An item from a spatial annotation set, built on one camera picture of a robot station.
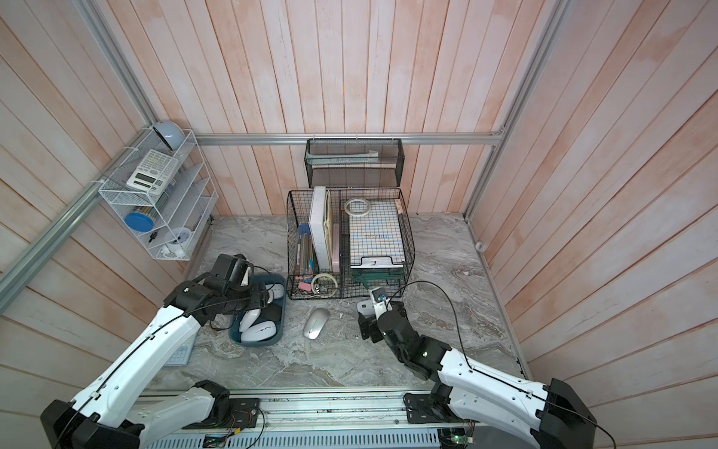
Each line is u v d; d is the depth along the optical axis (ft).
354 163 2.89
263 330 2.82
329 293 3.10
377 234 2.89
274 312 2.87
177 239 2.96
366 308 3.02
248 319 2.75
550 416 1.36
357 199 3.22
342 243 3.37
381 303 2.21
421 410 2.41
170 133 2.69
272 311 2.91
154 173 2.51
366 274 2.82
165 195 2.43
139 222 2.51
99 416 1.24
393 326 1.91
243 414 2.39
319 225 2.75
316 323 2.89
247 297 2.22
